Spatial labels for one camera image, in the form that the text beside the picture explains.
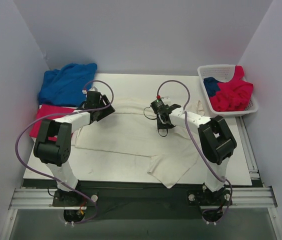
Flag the blue t-shirt in basket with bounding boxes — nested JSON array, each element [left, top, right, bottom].
[[203, 77, 220, 98]]

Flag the red t-shirt in basket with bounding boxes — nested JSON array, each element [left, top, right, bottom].
[[209, 65, 254, 112]]

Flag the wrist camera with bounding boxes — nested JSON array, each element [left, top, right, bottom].
[[82, 86, 98, 95], [160, 96, 171, 105]]

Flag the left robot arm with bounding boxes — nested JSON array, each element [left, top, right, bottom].
[[33, 90, 115, 206]]

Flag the blue t-shirt pile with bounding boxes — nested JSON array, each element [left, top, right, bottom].
[[37, 63, 98, 107]]

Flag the white plastic basket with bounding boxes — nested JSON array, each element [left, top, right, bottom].
[[197, 64, 258, 117]]

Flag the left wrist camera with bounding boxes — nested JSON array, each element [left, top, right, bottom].
[[82, 86, 98, 95]]

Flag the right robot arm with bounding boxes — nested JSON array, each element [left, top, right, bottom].
[[150, 97, 237, 204]]

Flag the folded red t-shirt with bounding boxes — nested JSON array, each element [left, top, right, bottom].
[[29, 104, 78, 139]]

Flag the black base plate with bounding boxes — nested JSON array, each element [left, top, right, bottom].
[[48, 182, 232, 223]]

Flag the white t-shirt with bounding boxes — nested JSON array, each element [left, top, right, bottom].
[[74, 98, 201, 189]]

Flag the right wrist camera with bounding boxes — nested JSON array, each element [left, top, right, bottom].
[[160, 96, 171, 105]]

